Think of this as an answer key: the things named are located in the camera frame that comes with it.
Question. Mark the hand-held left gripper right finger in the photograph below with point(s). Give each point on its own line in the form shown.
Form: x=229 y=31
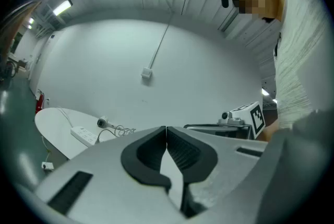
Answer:
x=229 y=155

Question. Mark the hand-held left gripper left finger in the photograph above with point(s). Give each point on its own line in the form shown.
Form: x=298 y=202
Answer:
x=104 y=165

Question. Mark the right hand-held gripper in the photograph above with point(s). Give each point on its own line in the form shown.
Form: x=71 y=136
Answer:
x=257 y=118

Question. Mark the white power strip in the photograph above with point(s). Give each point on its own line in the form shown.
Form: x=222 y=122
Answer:
x=83 y=134

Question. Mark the person's right forearm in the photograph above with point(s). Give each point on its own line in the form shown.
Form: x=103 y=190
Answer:
x=270 y=131

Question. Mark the white hair dryer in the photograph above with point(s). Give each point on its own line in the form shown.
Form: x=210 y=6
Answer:
x=102 y=121

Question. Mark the person in white shirt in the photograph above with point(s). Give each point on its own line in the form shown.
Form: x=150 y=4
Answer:
x=300 y=48

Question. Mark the red fire extinguisher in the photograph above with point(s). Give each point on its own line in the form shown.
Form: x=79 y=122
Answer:
x=40 y=103

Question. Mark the short ceiling light tube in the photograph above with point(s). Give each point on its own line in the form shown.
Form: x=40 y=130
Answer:
x=62 y=7

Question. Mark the white wall junction box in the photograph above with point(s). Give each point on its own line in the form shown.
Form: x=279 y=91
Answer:
x=146 y=72

